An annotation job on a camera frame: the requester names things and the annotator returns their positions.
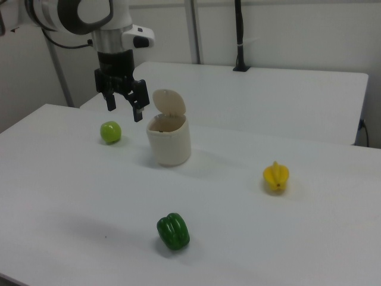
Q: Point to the yellow toy starfruit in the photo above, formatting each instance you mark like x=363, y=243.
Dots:
x=276, y=178

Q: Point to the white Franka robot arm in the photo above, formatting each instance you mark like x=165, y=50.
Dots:
x=119, y=15

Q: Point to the beige garbage bin body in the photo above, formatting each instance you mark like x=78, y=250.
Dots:
x=169, y=146

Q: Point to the green toy bell pepper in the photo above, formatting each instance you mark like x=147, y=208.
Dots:
x=173, y=231

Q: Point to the black camera stand pole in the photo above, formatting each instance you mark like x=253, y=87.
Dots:
x=240, y=35

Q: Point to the green toy apple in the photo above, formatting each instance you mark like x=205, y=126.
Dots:
x=110, y=132

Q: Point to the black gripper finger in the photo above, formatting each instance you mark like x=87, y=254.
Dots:
x=110, y=102
x=138, y=113

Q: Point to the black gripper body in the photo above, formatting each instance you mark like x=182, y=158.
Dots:
x=116, y=68

